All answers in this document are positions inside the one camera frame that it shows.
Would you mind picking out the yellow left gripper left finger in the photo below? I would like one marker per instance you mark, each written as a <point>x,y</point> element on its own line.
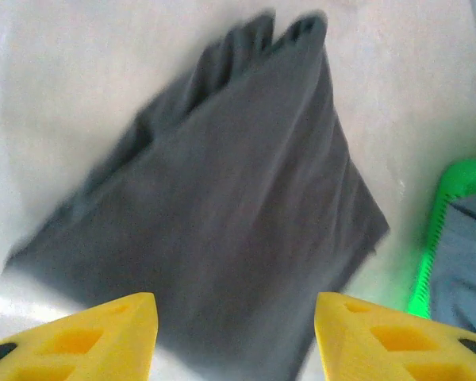
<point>87,341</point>

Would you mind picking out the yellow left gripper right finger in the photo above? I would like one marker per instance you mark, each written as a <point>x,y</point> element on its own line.
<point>381,341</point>

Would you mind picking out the dark charcoal t-shirt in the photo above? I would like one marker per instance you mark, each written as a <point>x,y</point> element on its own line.
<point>230,198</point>

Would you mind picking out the crumpled blue-grey t-shirt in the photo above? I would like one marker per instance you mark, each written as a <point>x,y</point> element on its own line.
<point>464,258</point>

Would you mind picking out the green plastic basket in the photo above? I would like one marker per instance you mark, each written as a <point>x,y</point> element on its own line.
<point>456,174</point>

